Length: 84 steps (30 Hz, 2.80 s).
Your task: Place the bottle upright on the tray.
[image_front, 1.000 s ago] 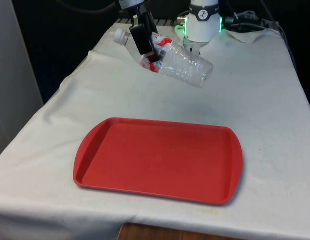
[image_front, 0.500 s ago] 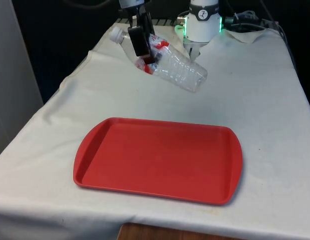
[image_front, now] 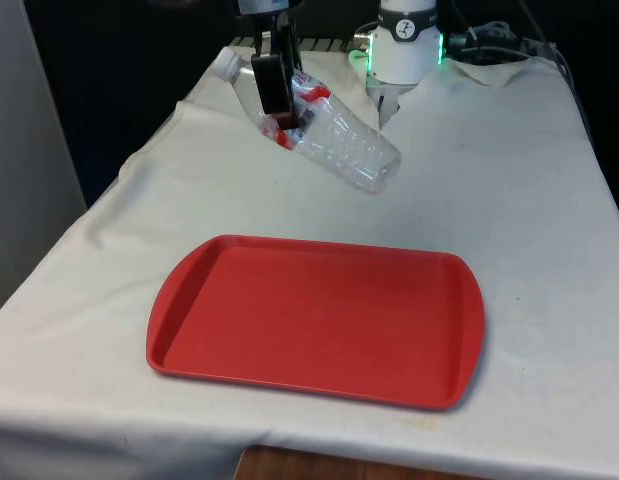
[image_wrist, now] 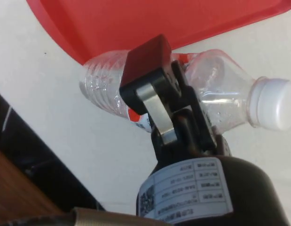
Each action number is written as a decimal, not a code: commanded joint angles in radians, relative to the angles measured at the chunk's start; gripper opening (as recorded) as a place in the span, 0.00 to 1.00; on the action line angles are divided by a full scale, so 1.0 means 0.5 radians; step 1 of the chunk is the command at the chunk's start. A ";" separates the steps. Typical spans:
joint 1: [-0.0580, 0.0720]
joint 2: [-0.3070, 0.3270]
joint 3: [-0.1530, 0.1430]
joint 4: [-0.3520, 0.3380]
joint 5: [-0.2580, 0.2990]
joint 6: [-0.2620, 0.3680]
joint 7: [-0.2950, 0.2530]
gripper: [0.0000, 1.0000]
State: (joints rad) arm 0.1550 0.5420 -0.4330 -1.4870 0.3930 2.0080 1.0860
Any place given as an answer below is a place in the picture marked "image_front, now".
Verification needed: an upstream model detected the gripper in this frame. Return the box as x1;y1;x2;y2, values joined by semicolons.
246;10;316;133

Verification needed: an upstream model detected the clear plastic bottle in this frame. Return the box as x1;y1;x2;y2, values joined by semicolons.
212;46;404;197

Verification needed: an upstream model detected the red tray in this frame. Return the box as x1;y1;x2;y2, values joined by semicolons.
145;234;487;413

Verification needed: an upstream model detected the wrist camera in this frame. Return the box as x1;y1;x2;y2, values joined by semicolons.
237;0;292;15

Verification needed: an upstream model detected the black cable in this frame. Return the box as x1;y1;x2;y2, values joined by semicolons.
448;30;533;62
516;0;559;49

